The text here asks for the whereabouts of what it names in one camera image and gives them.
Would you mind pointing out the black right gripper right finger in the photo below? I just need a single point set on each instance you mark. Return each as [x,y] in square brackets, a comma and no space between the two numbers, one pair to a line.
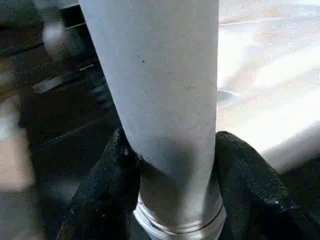
[262,205]

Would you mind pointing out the black work mat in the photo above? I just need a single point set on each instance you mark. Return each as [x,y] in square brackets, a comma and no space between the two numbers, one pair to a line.
[62,120]

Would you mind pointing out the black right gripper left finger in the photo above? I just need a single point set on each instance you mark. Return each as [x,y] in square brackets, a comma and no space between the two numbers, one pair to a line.
[105,200]

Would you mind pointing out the white plastic table top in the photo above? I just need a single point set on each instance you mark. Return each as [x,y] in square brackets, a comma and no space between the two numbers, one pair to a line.
[275,75]

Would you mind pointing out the white plastic table leg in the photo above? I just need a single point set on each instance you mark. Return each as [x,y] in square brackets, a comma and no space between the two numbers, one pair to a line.
[160,87]

